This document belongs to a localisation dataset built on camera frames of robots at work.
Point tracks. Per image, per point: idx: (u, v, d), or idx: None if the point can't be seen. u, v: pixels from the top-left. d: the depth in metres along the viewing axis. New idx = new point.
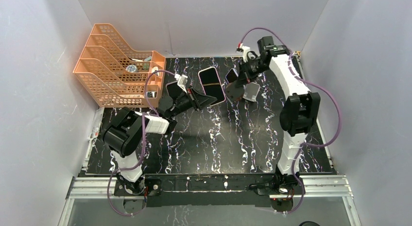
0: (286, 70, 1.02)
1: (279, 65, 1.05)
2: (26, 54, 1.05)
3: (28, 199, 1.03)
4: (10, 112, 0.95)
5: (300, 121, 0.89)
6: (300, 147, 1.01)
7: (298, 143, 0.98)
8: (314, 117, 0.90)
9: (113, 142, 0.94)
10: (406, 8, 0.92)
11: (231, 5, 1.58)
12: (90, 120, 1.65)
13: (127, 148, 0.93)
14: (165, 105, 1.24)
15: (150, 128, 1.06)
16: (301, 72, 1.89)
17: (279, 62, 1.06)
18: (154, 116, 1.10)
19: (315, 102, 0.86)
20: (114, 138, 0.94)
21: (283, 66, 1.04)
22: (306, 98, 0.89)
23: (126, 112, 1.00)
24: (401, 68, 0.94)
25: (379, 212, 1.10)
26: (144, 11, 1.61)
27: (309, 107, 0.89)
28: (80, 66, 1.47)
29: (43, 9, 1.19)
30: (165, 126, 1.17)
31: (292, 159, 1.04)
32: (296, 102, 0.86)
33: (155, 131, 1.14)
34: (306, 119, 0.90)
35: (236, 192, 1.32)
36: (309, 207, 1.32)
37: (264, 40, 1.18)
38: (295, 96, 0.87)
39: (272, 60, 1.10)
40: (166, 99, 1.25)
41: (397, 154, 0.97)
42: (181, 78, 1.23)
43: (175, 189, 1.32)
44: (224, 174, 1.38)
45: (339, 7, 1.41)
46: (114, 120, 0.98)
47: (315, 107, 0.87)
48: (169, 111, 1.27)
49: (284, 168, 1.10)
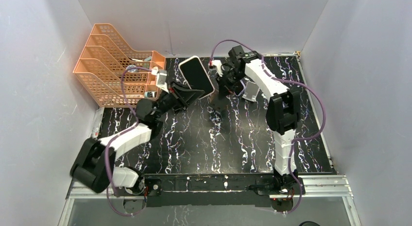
0: (261, 73, 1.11)
1: (254, 70, 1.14)
2: (26, 54, 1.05)
3: (28, 200, 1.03)
4: (10, 112, 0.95)
5: (285, 119, 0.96)
6: (292, 145, 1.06)
7: (289, 140, 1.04)
8: (298, 112, 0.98)
9: (84, 181, 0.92)
10: (406, 7, 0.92)
11: (231, 5, 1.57)
12: (90, 119, 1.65)
13: (99, 184, 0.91)
14: (143, 109, 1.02)
15: (127, 146, 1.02)
16: (301, 72, 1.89)
17: (253, 66, 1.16)
18: (129, 132, 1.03)
19: (295, 97, 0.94)
20: (84, 177, 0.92)
21: (258, 70, 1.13)
22: (286, 96, 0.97)
23: (90, 145, 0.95)
24: (401, 68, 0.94)
25: (379, 212, 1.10)
26: (144, 11, 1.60)
27: (291, 103, 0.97)
28: (80, 66, 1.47)
29: (43, 9, 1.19)
30: (148, 133, 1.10)
31: (287, 157, 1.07)
32: (279, 101, 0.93)
33: (137, 144, 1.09)
34: (291, 115, 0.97)
35: (236, 192, 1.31)
36: (309, 207, 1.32)
37: (234, 50, 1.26)
38: (276, 96, 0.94)
39: (247, 66, 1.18)
40: (144, 102, 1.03)
41: (397, 154, 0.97)
42: (160, 76, 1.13)
43: (175, 189, 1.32)
44: (224, 174, 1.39)
45: (339, 7, 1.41)
46: (80, 158, 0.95)
47: (297, 102, 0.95)
48: (150, 115, 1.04)
49: (282, 168, 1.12)
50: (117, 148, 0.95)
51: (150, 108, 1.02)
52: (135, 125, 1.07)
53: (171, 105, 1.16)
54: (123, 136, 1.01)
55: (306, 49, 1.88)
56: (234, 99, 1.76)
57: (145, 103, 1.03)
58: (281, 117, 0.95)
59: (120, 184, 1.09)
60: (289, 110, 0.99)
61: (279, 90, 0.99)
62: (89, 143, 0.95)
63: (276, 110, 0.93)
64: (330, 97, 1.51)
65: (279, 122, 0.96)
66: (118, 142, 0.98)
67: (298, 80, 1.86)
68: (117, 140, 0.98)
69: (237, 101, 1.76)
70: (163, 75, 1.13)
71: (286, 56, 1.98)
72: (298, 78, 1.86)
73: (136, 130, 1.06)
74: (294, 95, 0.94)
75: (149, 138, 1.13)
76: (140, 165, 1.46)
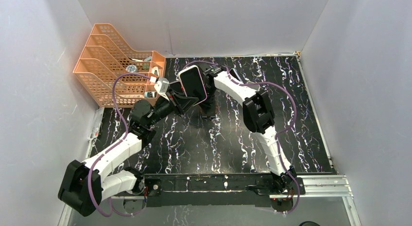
0: (230, 83, 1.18)
1: (223, 81, 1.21)
2: (26, 54, 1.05)
3: (28, 199, 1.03)
4: (11, 112, 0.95)
5: (262, 119, 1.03)
6: (276, 141, 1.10)
7: (272, 137, 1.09)
8: (271, 110, 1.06)
9: (70, 205, 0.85)
10: (406, 8, 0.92)
11: (231, 5, 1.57)
12: (90, 120, 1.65)
13: (87, 210, 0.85)
14: (141, 110, 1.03)
15: (114, 164, 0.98)
16: (301, 73, 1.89)
17: (221, 78, 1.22)
18: (117, 148, 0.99)
19: (265, 97, 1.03)
20: (70, 202, 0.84)
21: (226, 81, 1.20)
22: (256, 98, 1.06)
23: (73, 170, 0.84)
24: (401, 68, 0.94)
25: (379, 212, 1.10)
26: (144, 11, 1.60)
27: (263, 103, 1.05)
28: (80, 66, 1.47)
29: (43, 10, 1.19)
30: (139, 144, 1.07)
31: (276, 154, 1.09)
32: (251, 104, 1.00)
33: (127, 156, 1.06)
34: (265, 114, 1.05)
35: (236, 192, 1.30)
36: (309, 207, 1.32)
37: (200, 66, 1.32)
38: (248, 100, 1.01)
39: (216, 80, 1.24)
40: (142, 102, 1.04)
41: (397, 154, 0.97)
42: (162, 83, 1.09)
43: (175, 189, 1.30)
44: (224, 174, 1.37)
45: (340, 7, 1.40)
46: (64, 182, 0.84)
47: (267, 102, 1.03)
48: (146, 118, 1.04)
49: (276, 168, 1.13)
50: (101, 170, 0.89)
51: (147, 110, 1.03)
52: (123, 139, 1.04)
53: (168, 111, 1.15)
54: (110, 154, 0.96)
55: (306, 49, 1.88)
56: (234, 99, 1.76)
57: (142, 104, 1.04)
58: (257, 118, 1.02)
59: (118, 190, 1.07)
60: (263, 110, 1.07)
61: (249, 95, 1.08)
62: (72, 167, 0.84)
63: (252, 112, 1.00)
64: (330, 97, 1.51)
65: (257, 123, 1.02)
66: (104, 162, 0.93)
67: (298, 80, 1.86)
68: (102, 161, 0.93)
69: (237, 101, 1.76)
70: (165, 83, 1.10)
71: (286, 56, 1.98)
72: (298, 78, 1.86)
73: (125, 144, 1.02)
74: (264, 95, 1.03)
75: (140, 149, 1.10)
76: (140, 165, 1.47)
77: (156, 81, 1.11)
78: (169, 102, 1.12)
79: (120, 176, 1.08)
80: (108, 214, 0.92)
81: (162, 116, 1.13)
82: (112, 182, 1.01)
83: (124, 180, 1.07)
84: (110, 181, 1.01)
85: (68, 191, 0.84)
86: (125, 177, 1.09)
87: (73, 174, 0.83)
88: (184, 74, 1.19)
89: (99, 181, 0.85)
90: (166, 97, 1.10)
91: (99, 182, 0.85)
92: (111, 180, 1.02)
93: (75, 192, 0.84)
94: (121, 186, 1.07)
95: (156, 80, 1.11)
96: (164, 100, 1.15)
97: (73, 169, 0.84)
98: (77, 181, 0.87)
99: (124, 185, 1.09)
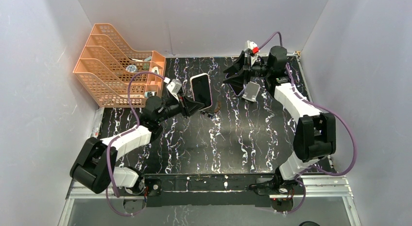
0: (292, 96, 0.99)
1: (284, 93, 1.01)
2: (26, 54, 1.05)
3: (28, 199, 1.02)
4: (10, 112, 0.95)
5: (317, 146, 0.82)
6: (307, 167, 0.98)
7: (306, 165, 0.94)
8: (333, 141, 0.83)
9: (82, 181, 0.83)
10: (405, 8, 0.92)
11: (231, 5, 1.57)
12: (90, 120, 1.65)
13: (99, 186, 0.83)
14: (153, 105, 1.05)
15: (127, 148, 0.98)
16: (301, 73, 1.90)
17: (283, 90, 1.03)
18: (130, 133, 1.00)
19: (329, 123, 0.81)
20: (83, 177, 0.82)
21: (289, 93, 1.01)
22: (319, 120, 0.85)
23: (92, 144, 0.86)
24: (401, 68, 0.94)
25: (379, 212, 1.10)
26: (144, 11, 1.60)
27: (324, 129, 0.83)
28: (80, 66, 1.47)
29: (43, 9, 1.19)
30: (148, 135, 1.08)
31: (296, 173, 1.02)
32: (309, 123, 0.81)
33: (137, 146, 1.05)
34: (323, 143, 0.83)
35: (236, 192, 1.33)
36: (308, 207, 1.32)
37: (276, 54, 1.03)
38: (307, 118, 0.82)
39: (276, 90, 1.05)
40: (154, 98, 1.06)
41: (397, 154, 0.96)
42: (175, 84, 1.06)
43: (175, 189, 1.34)
44: (224, 174, 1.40)
45: (339, 7, 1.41)
46: (80, 156, 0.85)
47: (331, 129, 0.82)
48: (157, 112, 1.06)
49: (287, 176, 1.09)
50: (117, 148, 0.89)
51: (159, 105, 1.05)
52: (136, 127, 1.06)
53: (177, 112, 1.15)
54: (125, 137, 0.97)
55: (306, 49, 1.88)
56: (234, 99, 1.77)
57: (154, 100, 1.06)
58: (311, 144, 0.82)
59: (121, 184, 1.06)
60: (323, 137, 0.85)
61: (311, 113, 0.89)
62: (90, 142, 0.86)
63: (306, 134, 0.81)
64: (330, 97, 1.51)
65: (309, 148, 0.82)
66: (119, 142, 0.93)
67: (298, 80, 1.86)
68: (118, 141, 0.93)
69: (237, 101, 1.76)
70: (178, 84, 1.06)
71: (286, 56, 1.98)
72: (298, 79, 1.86)
73: (137, 132, 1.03)
74: (329, 119, 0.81)
75: (148, 142, 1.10)
76: (140, 165, 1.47)
77: (169, 82, 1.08)
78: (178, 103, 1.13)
79: (126, 169, 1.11)
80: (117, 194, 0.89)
81: (168, 116, 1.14)
82: (119, 171, 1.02)
83: (128, 172, 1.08)
84: (118, 169, 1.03)
85: (81, 166, 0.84)
86: (129, 171, 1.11)
87: (90, 149, 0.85)
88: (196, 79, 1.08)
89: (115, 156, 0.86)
90: (177, 97, 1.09)
91: (115, 158, 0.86)
92: (118, 169, 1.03)
93: (88, 168, 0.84)
94: (125, 180, 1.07)
95: (169, 81, 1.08)
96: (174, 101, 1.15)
97: (91, 143, 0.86)
98: (91, 159, 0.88)
99: (127, 179, 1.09)
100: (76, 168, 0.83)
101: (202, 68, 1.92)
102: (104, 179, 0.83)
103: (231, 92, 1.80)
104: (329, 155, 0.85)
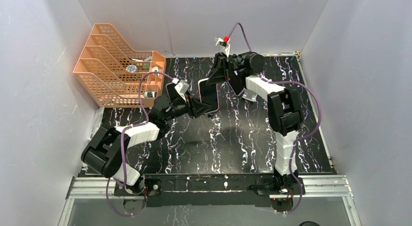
0: (260, 81, 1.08)
1: (253, 80, 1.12)
2: (26, 54, 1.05)
3: (28, 199, 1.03)
4: (10, 112, 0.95)
5: (288, 118, 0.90)
6: (294, 146, 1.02)
7: (291, 141, 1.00)
8: (299, 110, 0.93)
9: (94, 165, 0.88)
10: (406, 8, 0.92)
11: (231, 5, 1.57)
12: (91, 119, 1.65)
13: (109, 170, 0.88)
14: (161, 104, 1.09)
15: (137, 139, 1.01)
16: (301, 73, 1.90)
17: (252, 78, 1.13)
18: (141, 126, 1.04)
19: (294, 95, 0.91)
20: (94, 161, 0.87)
21: (257, 80, 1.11)
22: (284, 95, 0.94)
23: (105, 130, 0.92)
24: (401, 68, 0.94)
25: (379, 212, 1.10)
26: (144, 11, 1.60)
27: (291, 102, 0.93)
28: (80, 66, 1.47)
29: (43, 9, 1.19)
30: (156, 132, 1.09)
31: (288, 158, 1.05)
32: (277, 98, 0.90)
33: (145, 141, 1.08)
34: (292, 112, 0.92)
35: (236, 192, 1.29)
36: (308, 207, 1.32)
37: (253, 60, 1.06)
38: (274, 94, 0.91)
39: (247, 80, 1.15)
40: (163, 98, 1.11)
41: (397, 154, 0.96)
42: (183, 85, 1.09)
43: (175, 189, 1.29)
44: (224, 174, 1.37)
45: (339, 7, 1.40)
46: (94, 141, 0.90)
47: (297, 100, 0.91)
48: (164, 112, 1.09)
49: (283, 169, 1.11)
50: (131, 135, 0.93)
51: (166, 104, 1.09)
52: (146, 122, 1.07)
53: (184, 111, 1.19)
54: (136, 128, 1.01)
55: (306, 49, 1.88)
56: (234, 99, 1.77)
57: (163, 99, 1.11)
58: (282, 115, 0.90)
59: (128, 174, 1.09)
60: (290, 109, 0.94)
61: (278, 89, 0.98)
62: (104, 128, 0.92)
63: (275, 108, 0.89)
64: (330, 97, 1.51)
65: (281, 120, 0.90)
66: (132, 131, 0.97)
67: (298, 80, 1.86)
68: (130, 130, 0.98)
69: (237, 101, 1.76)
70: (185, 84, 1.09)
71: (286, 56, 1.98)
72: (298, 79, 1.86)
73: (146, 126, 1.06)
74: (292, 92, 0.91)
75: (155, 139, 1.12)
76: (140, 165, 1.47)
77: (177, 82, 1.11)
78: (185, 103, 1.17)
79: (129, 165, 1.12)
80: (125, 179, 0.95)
81: (176, 115, 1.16)
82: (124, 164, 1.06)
83: (131, 168, 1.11)
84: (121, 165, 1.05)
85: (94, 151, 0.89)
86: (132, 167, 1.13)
87: (103, 135, 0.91)
88: (203, 82, 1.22)
89: (128, 143, 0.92)
90: (183, 97, 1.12)
91: (127, 144, 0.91)
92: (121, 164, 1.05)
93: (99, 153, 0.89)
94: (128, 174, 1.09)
95: (177, 81, 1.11)
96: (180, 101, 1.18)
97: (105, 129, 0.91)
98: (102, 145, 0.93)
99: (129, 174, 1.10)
100: (88, 152, 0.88)
101: (202, 68, 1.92)
102: (114, 164, 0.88)
103: (231, 92, 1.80)
104: (300, 123, 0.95)
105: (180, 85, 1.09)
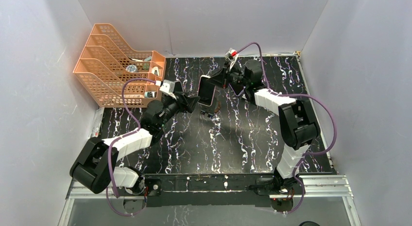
0: (269, 95, 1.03)
1: (261, 95, 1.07)
2: (26, 54, 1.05)
3: (28, 199, 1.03)
4: (11, 112, 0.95)
5: (303, 131, 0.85)
6: (302, 158, 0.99)
7: (300, 153, 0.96)
8: (315, 122, 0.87)
9: (82, 180, 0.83)
10: (406, 8, 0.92)
11: (231, 5, 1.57)
12: (90, 120, 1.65)
13: (99, 185, 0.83)
14: (154, 109, 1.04)
15: (128, 150, 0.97)
16: (301, 73, 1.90)
17: (261, 93, 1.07)
18: (131, 135, 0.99)
19: (307, 106, 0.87)
20: (83, 176, 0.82)
21: (266, 94, 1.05)
22: (297, 107, 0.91)
23: (94, 144, 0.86)
24: (401, 68, 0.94)
25: (379, 212, 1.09)
26: (144, 11, 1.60)
27: (305, 114, 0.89)
28: (80, 66, 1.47)
29: (43, 10, 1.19)
30: (149, 138, 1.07)
31: (293, 166, 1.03)
32: (289, 109, 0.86)
33: (137, 148, 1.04)
34: (307, 125, 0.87)
35: (236, 192, 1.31)
36: (308, 207, 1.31)
37: (248, 65, 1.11)
38: (286, 105, 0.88)
39: (256, 95, 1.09)
40: (156, 102, 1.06)
41: (397, 153, 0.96)
42: (169, 84, 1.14)
43: (175, 189, 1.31)
44: (224, 174, 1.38)
45: (339, 7, 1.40)
46: (81, 155, 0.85)
47: (310, 111, 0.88)
48: (158, 116, 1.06)
49: (285, 173, 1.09)
50: (119, 148, 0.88)
51: (160, 109, 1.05)
52: (138, 130, 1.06)
53: (176, 110, 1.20)
54: (126, 138, 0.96)
55: (306, 49, 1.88)
56: (234, 99, 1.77)
57: (155, 104, 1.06)
58: (296, 128, 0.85)
59: (121, 184, 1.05)
60: (305, 121, 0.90)
61: (289, 101, 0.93)
62: (91, 142, 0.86)
63: (289, 119, 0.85)
64: (330, 97, 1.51)
65: (296, 134, 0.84)
66: (121, 143, 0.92)
67: (298, 80, 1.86)
68: (119, 142, 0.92)
69: (237, 101, 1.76)
70: (171, 83, 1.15)
71: (286, 56, 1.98)
72: (298, 79, 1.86)
73: (138, 134, 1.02)
74: (305, 103, 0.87)
75: (148, 145, 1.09)
76: (140, 165, 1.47)
77: (162, 84, 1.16)
78: (176, 100, 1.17)
79: (126, 170, 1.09)
80: (117, 193, 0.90)
81: (171, 115, 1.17)
82: (119, 172, 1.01)
83: (128, 173, 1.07)
84: (117, 169, 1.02)
85: (82, 166, 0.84)
86: (129, 172, 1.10)
87: (91, 149, 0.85)
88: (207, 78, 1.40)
89: (117, 157, 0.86)
90: (173, 95, 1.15)
91: (116, 158, 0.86)
92: (117, 170, 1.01)
93: (89, 168, 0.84)
94: (124, 180, 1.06)
95: (162, 82, 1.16)
96: (171, 101, 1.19)
97: (92, 143, 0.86)
98: (91, 159, 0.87)
99: (127, 180, 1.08)
100: (76, 168, 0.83)
101: (202, 68, 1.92)
102: (103, 179, 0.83)
103: (231, 92, 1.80)
104: (316, 137, 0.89)
105: (167, 86, 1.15)
